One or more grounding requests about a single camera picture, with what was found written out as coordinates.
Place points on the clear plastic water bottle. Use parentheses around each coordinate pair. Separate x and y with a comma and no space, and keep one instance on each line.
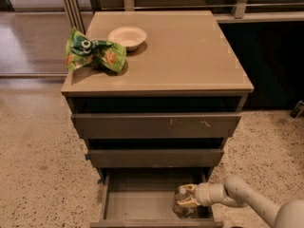
(182,212)

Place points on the metal railing frame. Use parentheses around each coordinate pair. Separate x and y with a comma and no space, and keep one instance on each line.
(225,11)

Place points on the middle grey drawer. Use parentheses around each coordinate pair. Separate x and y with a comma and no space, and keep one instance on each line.
(157,158)

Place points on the white paper bowl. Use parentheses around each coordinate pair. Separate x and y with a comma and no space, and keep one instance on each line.
(129,37)

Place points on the top grey drawer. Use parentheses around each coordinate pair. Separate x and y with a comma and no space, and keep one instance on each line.
(155,126)

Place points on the green chip bag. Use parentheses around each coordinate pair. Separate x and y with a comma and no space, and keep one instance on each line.
(82,52)

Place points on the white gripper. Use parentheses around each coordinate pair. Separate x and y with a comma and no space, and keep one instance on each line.
(201,194)

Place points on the dark object at right edge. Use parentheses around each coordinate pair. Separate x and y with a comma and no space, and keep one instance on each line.
(298,109)

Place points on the grey drawer cabinet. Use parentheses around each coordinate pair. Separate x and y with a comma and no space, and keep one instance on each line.
(185,65)

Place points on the bottom grey open drawer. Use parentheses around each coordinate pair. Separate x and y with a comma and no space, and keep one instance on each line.
(145,198)

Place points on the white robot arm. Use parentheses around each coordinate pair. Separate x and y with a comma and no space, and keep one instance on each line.
(236,192)

